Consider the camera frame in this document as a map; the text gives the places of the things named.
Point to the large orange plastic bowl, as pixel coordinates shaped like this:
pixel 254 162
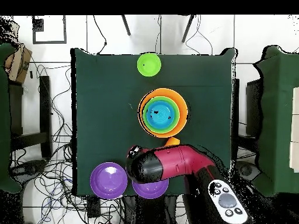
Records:
pixel 143 127
pixel 183 109

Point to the purple plastic bowl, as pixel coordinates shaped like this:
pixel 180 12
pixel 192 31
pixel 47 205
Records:
pixel 108 180
pixel 150 189

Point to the orange plastic cup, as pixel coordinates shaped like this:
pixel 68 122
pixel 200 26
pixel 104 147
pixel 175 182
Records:
pixel 172 141

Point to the small blue plastic bowl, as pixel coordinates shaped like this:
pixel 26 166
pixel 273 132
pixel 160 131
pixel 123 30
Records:
pixel 163 116

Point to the medium green plastic bowl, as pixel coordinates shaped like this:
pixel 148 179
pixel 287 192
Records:
pixel 177 121

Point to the small green plastic bowl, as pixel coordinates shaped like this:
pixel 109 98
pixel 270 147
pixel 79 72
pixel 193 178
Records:
pixel 149 64

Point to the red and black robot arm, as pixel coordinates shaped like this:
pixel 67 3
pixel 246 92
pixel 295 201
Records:
pixel 177 161

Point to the dark green tablecloth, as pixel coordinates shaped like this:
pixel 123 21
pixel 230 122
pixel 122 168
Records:
pixel 105 93

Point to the black power strip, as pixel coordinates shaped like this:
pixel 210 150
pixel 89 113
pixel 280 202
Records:
pixel 94 206

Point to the black tripod leg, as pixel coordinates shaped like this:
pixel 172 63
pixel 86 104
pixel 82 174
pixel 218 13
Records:
pixel 126 25
pixel 187 29

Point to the green cloth side table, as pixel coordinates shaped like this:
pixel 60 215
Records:
pixel 4 116
pixel 278 116

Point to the cardboard box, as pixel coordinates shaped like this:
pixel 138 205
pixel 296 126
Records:
pixel 18 60

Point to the white boxes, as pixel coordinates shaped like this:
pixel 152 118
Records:
pixel 294 128

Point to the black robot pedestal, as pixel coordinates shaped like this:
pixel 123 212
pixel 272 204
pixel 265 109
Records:
pixel 151 210

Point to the black bench frame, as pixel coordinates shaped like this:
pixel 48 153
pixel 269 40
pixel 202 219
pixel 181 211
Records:
pixel 44 105

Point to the black floor frame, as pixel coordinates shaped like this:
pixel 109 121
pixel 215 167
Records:
pixel 49 42

